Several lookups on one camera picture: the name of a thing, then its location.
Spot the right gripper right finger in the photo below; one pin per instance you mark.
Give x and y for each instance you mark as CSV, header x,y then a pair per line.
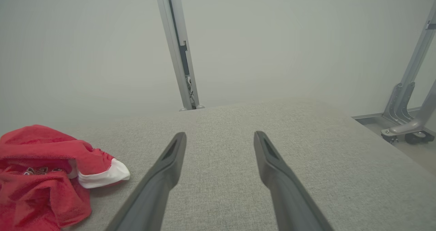
x,y
282,186

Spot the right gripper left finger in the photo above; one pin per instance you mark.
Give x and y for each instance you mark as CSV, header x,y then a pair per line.
x,y
160,180

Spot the red white basketball jersey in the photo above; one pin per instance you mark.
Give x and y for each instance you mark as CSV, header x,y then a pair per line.
x,y
34,197

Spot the black caster wheel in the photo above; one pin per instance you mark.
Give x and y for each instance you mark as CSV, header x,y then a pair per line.
x,y
389,139
419,138

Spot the grey metal partition post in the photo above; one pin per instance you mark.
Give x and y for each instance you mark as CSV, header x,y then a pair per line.
x,y
174,54

